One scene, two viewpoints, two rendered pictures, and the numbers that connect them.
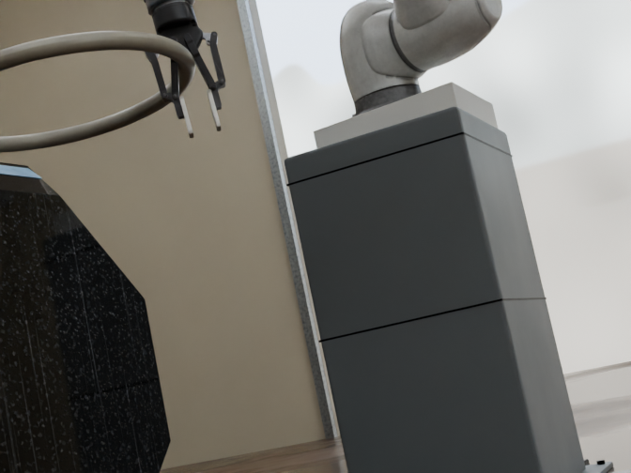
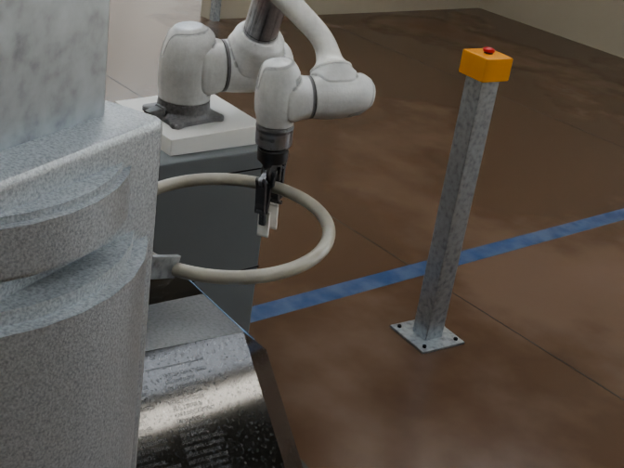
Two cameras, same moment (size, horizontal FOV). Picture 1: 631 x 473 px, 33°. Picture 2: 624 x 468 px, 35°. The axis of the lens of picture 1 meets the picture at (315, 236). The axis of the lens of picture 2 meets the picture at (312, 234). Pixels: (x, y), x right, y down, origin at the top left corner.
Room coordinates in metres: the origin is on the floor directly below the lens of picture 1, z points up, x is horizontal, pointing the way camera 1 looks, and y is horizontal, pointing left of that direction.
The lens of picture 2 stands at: (0.79, 2.14, 1.83)
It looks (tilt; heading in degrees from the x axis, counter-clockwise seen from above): 25 degrees down; 294
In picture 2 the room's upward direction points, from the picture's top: 9 degrees clockwise
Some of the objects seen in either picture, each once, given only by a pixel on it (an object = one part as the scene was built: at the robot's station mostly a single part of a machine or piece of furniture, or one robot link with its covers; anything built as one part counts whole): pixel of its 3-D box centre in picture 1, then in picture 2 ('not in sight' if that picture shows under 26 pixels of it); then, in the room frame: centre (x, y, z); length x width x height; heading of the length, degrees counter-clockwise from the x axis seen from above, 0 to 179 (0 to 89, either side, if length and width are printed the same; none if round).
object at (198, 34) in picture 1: (177, 33); (272, 162); (1.82, 0.17, 0.97); 0.08 x 0.07 x 0.09; 96
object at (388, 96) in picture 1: (382, 111); (177, 107); (2.35, -0.21, 0.88); 0.22 x 0.18 x 0.06; 70
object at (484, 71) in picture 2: not in sight; (455, 202); (1.68, -0.98, 0.54); 0.20 x 0.20 x 1.09; 61
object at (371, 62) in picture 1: (378, 49); (189, 60); (2.33, -0.23, 1.02); 0.18 x 0.16 x 0.22; 50
